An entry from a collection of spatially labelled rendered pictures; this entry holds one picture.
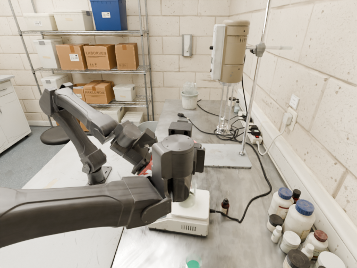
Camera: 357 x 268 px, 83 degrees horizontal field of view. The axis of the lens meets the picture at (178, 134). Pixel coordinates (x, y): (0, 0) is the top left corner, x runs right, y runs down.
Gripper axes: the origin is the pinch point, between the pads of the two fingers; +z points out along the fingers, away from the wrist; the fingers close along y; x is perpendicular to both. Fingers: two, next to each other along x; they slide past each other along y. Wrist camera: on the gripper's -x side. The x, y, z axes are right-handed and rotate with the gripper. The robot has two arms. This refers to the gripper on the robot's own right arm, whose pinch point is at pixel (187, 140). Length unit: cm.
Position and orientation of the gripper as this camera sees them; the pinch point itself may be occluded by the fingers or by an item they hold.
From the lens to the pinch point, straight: 55.3
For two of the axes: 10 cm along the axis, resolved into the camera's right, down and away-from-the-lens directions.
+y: -9.9, -0.9, 1.4
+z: 1.6, -4.7, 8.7
